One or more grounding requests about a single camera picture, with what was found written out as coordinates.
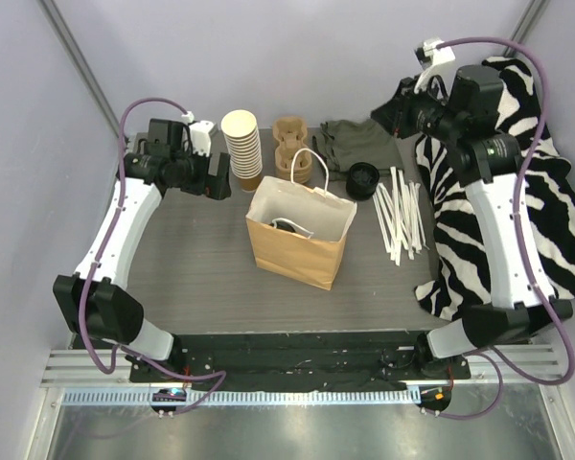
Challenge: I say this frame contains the brown paper bag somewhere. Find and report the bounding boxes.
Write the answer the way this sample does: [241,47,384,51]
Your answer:
[245,176,357,290]

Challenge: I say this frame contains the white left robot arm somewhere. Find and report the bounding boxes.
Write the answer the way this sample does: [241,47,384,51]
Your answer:
[53,116,231,382]

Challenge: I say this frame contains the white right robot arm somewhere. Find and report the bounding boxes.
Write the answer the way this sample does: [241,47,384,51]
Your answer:
[371,65,573,379]

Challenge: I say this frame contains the stack of white paper cups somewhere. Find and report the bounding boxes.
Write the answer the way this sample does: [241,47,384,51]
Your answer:
[220,109,263,193]

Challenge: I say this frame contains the olive green cloth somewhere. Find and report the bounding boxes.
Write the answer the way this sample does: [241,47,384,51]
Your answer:
[312,119,403,181]

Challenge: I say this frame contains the stack of black lids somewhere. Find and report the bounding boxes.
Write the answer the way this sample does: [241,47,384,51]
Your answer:
[346,162,380,200]

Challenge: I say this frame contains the stack of pulp cup carriers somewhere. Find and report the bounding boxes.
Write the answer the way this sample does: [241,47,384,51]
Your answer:
[272,116,312,184]

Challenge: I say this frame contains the white wrapped straws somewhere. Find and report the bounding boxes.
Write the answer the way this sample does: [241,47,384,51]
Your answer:
[373,167,428,266]

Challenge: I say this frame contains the zebra print blanket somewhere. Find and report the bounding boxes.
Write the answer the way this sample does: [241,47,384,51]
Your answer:
[414,57,575,321]

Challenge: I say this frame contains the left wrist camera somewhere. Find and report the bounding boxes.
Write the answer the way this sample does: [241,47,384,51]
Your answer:
[181,112,217,157]

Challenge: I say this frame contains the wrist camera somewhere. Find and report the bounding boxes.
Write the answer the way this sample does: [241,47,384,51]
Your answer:
[181,112,217,157]
[414,37,455,94]

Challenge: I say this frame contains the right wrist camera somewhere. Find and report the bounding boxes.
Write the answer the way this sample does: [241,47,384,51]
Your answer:
[414,37,455,94]

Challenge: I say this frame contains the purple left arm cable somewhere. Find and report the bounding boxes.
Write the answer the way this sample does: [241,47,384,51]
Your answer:
[79,98,229,418]

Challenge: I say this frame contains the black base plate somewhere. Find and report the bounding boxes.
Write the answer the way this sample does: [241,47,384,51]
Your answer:
[124,333,473,392]

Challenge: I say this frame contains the white cable duct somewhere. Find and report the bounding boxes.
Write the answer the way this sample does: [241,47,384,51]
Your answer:
[62,387,421,407]

